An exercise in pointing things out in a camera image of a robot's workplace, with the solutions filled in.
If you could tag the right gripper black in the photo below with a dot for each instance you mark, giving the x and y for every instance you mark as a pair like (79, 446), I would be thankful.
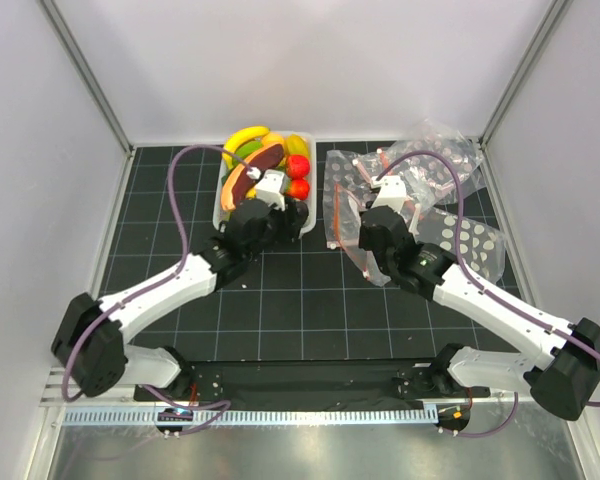
(363, 240)

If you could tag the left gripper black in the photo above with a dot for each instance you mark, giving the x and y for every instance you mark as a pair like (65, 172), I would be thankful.
(290, 221)

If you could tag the zip bag red zipper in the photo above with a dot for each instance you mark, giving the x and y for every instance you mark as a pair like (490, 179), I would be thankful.
(342, 220)

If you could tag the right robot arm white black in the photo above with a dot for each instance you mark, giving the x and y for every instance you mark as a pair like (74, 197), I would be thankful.
(556, 362)

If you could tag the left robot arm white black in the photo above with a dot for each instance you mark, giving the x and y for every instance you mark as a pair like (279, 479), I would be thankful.
(94, 340)

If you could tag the white plastic food bin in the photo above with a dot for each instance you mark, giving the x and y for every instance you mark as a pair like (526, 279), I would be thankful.
(220, 215)

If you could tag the polka dot bag back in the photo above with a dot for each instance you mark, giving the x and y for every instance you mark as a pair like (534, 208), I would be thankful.
(426, 176)

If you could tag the polka dot bag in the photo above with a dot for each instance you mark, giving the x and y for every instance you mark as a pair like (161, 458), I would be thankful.
(481, 247)
(426, 176)

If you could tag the polka dot bag right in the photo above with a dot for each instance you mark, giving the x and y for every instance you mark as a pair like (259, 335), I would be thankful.
(481, 247)

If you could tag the red strawberry lower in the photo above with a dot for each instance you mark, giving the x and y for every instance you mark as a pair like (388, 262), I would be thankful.
(298, 189)

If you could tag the red strawberry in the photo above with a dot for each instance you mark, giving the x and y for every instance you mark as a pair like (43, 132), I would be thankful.
(298, 189)
(297, 166)

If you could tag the red strawberry upper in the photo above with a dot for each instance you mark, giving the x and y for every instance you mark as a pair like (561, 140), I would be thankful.
(297, 166)

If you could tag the yellow starfruit toy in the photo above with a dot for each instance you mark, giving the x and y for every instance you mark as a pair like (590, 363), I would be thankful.
(297, 145)

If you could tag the hot dog toy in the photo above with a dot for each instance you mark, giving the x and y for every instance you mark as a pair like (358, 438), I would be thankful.
(244, 177)

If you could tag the black grid mat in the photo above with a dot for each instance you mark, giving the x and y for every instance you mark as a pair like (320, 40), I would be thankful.
(296, 301)

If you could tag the yellow banana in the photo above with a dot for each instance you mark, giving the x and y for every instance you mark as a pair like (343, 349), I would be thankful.
(245, 135)

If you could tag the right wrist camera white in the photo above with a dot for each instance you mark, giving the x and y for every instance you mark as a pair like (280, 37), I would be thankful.
(391, 192)

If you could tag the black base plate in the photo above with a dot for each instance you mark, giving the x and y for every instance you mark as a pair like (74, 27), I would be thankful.
(303, 386)

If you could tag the slotted cable duct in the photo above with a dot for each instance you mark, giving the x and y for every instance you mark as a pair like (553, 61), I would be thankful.
(161, 416)

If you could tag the right aluminium frame post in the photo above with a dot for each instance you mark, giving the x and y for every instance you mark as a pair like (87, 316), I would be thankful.
(532, 54)

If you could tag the aluminium frame post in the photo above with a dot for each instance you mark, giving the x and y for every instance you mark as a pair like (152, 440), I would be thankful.
(82, 67)
(532, 54)

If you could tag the left aluminium frame post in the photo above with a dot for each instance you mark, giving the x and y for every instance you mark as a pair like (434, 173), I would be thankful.
(82, 67)

